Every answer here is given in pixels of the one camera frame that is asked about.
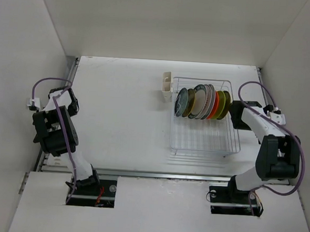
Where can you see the olive yellow plate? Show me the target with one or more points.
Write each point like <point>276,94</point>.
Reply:
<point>226,106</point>

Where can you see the lime green plate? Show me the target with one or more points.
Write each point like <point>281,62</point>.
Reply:
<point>221,104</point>

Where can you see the orange plate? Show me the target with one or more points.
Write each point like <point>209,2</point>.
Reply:
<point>216,103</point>

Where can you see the white plate sunburst pattern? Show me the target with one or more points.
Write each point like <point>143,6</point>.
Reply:
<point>210,99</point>

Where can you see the white plate teal rim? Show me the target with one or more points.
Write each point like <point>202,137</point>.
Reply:
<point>199,101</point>

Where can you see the amber patterned plate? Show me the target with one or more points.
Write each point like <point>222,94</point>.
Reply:
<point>190,103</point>

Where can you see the dark green patterned plate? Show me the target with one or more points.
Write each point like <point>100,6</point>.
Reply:
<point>181,102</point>

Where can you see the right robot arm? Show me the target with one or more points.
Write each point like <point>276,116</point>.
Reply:
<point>278,156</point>

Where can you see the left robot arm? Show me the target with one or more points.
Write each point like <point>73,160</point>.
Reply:
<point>57,136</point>

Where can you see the white cutlery holder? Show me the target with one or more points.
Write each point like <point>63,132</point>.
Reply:
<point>166,86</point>

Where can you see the white wire dish rack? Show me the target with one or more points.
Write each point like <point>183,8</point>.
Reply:
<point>201,138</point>

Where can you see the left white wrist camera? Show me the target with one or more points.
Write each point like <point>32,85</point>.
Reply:
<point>33,104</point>

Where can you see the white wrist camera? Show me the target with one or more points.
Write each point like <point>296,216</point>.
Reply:
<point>33,104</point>
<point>276,116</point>

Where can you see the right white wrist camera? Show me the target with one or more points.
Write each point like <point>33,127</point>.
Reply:
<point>276,116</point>

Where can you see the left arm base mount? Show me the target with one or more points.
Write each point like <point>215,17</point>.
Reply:
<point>100,196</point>

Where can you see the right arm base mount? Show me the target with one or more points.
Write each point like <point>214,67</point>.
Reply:
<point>222,202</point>

